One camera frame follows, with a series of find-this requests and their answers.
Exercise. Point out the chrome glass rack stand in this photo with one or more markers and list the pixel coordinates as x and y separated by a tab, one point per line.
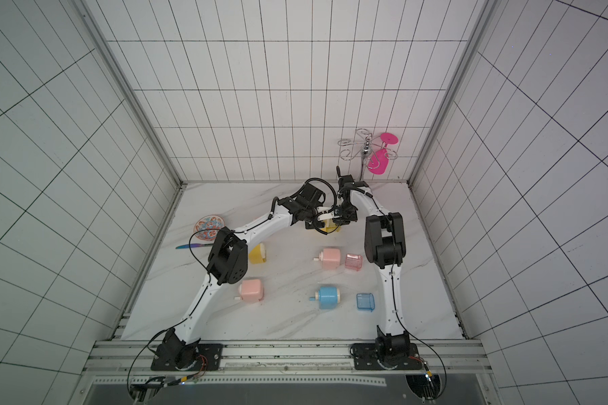
358	147

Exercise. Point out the patterned ceramic bowl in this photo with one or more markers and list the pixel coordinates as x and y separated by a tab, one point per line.
207	227

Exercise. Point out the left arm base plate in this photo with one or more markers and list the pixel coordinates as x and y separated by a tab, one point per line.
187	358

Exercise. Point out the blue pencil sharpener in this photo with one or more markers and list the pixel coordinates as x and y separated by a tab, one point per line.
327	297

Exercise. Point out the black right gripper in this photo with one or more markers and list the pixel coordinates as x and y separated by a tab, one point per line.
345	213

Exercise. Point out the yellow sharpener row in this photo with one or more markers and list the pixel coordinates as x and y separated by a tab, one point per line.
258	255

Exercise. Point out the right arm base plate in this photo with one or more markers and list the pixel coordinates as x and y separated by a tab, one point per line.
367	358

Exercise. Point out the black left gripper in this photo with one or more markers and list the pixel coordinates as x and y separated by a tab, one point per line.
314	225

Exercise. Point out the aluminium mounting rail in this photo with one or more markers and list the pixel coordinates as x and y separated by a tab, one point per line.
292	357

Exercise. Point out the pink plastic wine glass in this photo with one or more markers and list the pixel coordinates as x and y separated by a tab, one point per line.
383	154

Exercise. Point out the pink tray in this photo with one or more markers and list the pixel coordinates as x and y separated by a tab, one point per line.
353	262

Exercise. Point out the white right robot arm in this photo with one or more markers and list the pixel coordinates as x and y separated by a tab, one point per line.
385	249

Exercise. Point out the iridescent pen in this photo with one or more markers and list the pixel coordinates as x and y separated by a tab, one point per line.
193	246

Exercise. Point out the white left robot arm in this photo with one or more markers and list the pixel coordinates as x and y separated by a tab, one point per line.
228	262

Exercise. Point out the pink sharpener bottom row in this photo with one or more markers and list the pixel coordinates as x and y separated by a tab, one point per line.
251	291

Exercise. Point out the blue transparent tray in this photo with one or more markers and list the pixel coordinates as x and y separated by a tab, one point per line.
365	302

